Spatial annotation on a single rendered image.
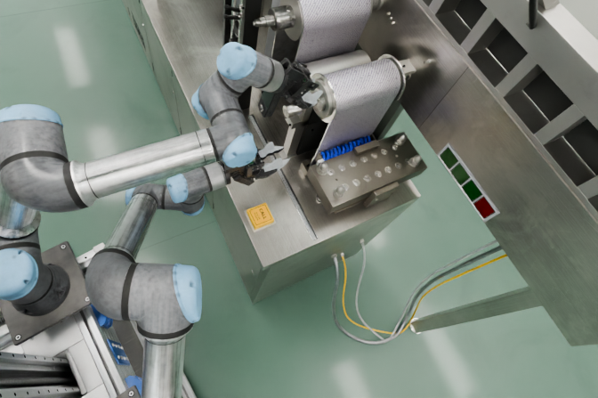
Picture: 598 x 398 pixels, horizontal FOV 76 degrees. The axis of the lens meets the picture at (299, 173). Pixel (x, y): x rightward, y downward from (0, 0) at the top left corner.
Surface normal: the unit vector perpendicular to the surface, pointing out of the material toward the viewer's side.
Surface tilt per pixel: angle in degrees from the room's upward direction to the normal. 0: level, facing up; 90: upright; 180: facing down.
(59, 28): 0
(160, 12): 0
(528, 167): 90
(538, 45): 90
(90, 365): 0
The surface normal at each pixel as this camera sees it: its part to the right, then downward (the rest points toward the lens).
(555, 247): -0.88, 0.33
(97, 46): 0.18, -0.46
